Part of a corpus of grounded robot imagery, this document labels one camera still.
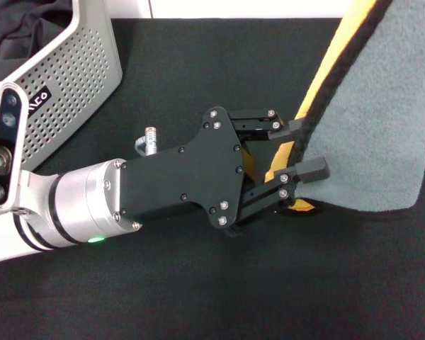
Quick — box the silver plug on left wrist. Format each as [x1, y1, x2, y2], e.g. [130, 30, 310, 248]
[134, 126, 161, 157]

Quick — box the black cloth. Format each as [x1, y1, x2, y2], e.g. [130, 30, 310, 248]
[0, 0, 74, 74]

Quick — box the black tablecloth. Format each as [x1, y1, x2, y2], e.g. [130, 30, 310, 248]
[0, 17, 425, 340]

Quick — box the grey yellow towel black trim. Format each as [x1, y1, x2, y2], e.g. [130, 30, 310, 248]
[263, 0, 425, 215]

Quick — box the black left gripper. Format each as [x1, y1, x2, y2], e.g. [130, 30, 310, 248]
[116, 105, 307, 230]

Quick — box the grey perforated storage box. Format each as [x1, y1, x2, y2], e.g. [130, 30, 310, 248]
[6, 0, 124, 168]

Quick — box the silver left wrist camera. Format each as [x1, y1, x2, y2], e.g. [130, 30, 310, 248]
[0, 81, 31, 217]

